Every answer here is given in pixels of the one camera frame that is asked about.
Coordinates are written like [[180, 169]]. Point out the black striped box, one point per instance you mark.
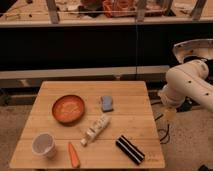
[[130, 150]]

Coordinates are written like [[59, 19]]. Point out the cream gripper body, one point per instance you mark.
[[169, 114]]

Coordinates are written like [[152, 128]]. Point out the wooden table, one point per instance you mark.
[[130, 141]]

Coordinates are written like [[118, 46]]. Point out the orange crate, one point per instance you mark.
[[118, 8]]

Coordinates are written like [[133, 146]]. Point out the white paper cup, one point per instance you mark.
[[44, 145]]

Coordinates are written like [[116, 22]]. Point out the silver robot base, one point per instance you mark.
[[201, 48]]

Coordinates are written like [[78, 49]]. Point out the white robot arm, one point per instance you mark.
[[186, 80]]

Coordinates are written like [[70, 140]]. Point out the blue sponge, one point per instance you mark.
[[106, 103]]

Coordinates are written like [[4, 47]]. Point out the orange carrot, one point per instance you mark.
[[75, 162]]

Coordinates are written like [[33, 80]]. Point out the orange ceramic bowl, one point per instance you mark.
[[68, 109]]

